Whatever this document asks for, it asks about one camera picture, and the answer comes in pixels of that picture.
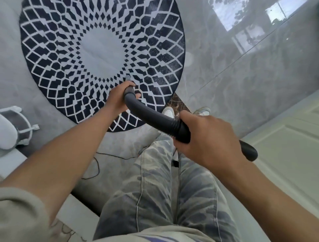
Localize person's right hand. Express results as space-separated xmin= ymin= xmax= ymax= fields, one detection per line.
xmin=173 ymin=110 xmax=241 ymax=173

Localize white stool frame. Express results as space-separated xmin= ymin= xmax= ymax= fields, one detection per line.
xmin=0 ymin=106 xmax=40 ymax=146

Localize black power cable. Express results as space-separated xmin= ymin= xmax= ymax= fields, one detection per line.
xmin=82 ymin=146 xmax=147 ymax=180

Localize person's left forearm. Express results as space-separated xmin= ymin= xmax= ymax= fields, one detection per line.
xmin=0 ymin=104 xmax=120 ymax=225

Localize camouflage trousers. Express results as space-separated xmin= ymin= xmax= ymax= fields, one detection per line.
xmin=93 ymin=133 xmax=241 ymax=242

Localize white panelled door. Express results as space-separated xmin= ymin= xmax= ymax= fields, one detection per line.
xmin=240 ymin=90 xmax=319 ymax=215

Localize dark grey vacuum hose handle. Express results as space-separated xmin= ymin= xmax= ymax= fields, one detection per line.
xmin=124 ymin=76 xmax=259 ymax=162

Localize person's right forearm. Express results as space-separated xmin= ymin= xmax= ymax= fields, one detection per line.
xmin=216 ymin=161 xmax=319 ymax=242

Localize white shoe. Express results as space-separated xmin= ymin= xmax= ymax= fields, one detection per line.
xmin=161 ymin=107 xmax=175 ymax=120
xmin=192 ymin=107 xmax=211 ymax=117

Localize grey carpet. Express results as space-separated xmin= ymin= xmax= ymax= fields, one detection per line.
xmin=0 ymin=0 xmax=180 ymax=217

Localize round black white patterned rug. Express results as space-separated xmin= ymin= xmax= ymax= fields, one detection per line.
xmin=19 ymin=0 xmax=186 ymax=132

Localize beige sweatshirt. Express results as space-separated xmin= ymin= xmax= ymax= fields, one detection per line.
xmin=0 ymin=186 xmax=54 ymax=242

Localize person's left hand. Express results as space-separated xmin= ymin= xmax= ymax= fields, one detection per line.
xmin=105 ymin=81 xmax=142 ymax=115

